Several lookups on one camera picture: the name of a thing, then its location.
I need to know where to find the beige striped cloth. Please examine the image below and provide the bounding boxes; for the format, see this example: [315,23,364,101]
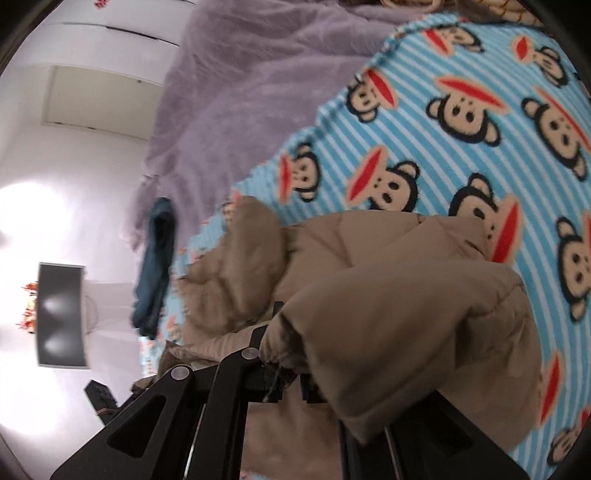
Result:
[383,0,527,19]

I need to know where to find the orange flower decoration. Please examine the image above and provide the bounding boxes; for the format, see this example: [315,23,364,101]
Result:
[21,283,39,334]

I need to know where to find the dark teal pants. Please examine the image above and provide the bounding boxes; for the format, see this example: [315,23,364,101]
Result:
[133,198,177,337]

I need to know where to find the monkey print striped blanket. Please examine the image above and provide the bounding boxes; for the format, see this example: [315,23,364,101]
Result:
[137,11,591,480]

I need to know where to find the grey monitor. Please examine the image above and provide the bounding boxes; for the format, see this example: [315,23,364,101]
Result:
[37,262,89,369]

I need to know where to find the purple fleece blanket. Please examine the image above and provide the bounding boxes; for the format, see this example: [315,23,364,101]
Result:
[122,0,462,254]

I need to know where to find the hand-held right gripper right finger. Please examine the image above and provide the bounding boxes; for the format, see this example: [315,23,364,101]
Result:
[300,371,532,480]

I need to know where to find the white wardrobe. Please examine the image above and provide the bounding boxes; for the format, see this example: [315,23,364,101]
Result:
[41,0,199,141]

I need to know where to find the tan puffer jacket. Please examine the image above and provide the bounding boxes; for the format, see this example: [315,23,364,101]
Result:
[159,196,542,480]

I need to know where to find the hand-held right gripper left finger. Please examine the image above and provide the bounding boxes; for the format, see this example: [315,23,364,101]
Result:
[50,302,284,480]

